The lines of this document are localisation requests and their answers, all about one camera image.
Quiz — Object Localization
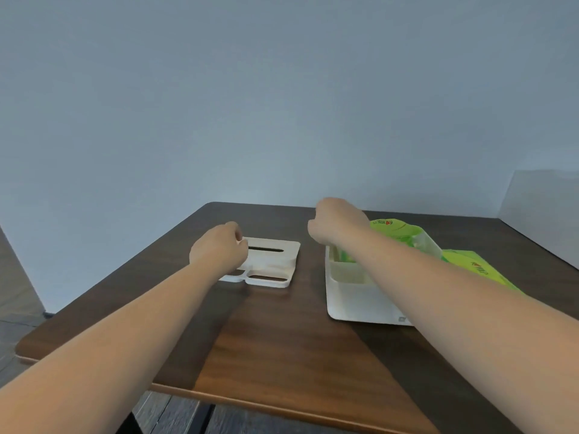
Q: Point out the person's right hand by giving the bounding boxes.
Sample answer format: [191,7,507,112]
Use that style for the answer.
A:
[308,197,372,246]

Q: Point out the person's left hand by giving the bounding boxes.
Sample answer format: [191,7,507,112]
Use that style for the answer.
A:
[188,222,249,278]

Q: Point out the white tissue box lid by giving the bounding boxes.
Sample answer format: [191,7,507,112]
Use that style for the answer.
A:
[218,237,301,289]

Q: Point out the green tissue pack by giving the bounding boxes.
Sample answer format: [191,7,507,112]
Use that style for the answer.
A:
[441,249,525,295]
[337,219,437,263]

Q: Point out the person's left forearm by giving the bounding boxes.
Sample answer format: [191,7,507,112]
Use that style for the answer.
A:
[0,262,227,434]

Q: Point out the person's right forearm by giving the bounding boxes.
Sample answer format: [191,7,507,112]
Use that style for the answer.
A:
[332,226,579,434]

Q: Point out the dark wooden table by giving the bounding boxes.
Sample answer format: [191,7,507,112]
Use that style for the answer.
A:
[15,202,579,434]

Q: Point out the white tissue box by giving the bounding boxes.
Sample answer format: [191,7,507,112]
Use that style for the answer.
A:
[325,230,443,327]

